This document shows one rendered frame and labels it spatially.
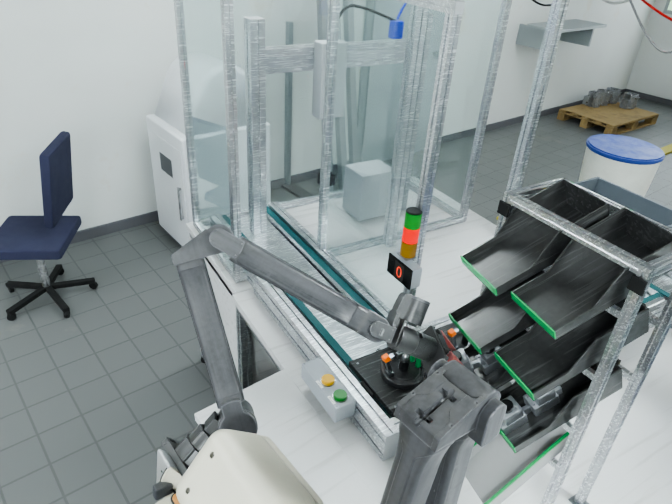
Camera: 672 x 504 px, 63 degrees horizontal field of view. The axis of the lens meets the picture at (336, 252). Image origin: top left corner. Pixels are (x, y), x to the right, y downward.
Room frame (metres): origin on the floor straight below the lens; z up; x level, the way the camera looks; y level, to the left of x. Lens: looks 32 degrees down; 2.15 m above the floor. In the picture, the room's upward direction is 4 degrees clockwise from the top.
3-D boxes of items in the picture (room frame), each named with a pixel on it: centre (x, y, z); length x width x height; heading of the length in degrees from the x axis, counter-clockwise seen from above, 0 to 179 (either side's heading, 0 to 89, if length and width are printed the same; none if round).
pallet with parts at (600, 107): (7.36, -3.52, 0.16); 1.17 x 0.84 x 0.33; 131
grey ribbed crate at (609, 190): (2.88, -1.61, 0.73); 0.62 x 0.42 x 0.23; 33
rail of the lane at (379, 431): (1.39, 0.05, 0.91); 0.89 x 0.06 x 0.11; 33
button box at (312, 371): (1.20, 0.00, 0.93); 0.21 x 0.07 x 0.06; 33
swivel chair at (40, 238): (2.73, 1.76, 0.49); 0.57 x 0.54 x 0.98; 119
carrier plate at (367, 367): (1.24, -0.23, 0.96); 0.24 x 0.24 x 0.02; 33
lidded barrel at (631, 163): (4.28, -2.26, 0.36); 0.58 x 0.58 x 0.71
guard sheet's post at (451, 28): (1.49, -0.25, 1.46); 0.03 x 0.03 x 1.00; 33
